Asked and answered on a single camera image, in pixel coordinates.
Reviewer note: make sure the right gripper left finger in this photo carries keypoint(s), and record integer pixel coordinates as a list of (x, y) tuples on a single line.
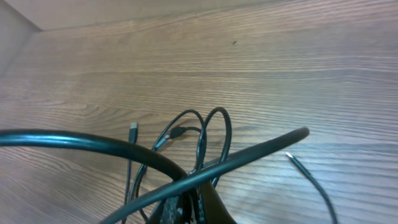
[(174, 210)]

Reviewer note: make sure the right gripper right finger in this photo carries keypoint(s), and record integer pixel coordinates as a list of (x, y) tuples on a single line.
[(214, 209)]

